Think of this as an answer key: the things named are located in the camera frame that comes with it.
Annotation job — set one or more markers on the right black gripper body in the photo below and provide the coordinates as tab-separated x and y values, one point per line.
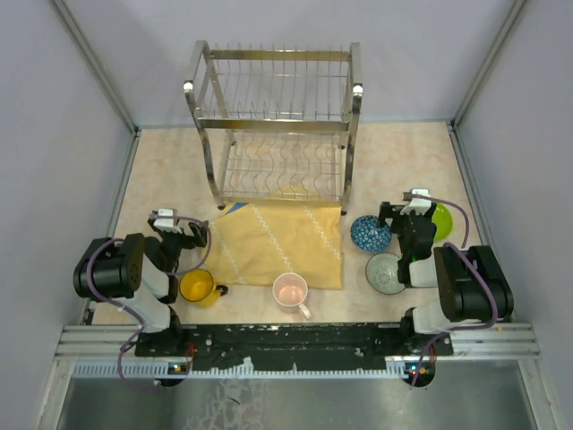
401	230

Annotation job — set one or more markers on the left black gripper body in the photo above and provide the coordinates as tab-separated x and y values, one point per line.
173	243

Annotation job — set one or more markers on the lime green plate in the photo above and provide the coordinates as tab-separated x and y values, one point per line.
443	221

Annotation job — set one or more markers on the yellow cloth with white zigzags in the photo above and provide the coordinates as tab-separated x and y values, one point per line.
255	242

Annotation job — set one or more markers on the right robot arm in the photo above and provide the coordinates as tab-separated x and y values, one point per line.
473	292

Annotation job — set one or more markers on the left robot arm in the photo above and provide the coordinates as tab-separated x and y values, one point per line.
140	275

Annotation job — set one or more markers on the stainless steel dish rack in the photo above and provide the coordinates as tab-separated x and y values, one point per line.
277	122

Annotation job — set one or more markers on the blue patterned bowl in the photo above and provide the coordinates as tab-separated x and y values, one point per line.
368	235

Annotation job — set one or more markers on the yellow glass mug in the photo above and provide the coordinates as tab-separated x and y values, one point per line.
200	288

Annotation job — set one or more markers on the pale green patterned bowl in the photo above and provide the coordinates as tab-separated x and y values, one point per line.
382	274

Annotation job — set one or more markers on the pink and white mug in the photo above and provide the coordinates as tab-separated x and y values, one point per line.
290	292

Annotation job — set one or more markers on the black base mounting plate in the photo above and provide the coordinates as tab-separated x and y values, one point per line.
309	346

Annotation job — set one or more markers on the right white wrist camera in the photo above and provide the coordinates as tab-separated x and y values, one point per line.
416	200

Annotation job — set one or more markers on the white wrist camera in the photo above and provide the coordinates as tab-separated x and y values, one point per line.
164	220
416	200

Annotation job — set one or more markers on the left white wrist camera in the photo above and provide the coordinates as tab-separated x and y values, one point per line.
164	220

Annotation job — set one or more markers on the right aluminium frame post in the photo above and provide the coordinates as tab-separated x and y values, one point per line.
509	24

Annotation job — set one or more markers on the aluminium frame post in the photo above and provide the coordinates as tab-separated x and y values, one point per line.
95	64
509	24

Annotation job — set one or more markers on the left aluminium frame post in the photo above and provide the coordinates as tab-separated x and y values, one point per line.
95	64

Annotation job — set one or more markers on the white slotted cable duct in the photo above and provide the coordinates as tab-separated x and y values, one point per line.
174	370

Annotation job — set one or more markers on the aluminium front rail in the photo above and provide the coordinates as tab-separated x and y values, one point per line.
506	341

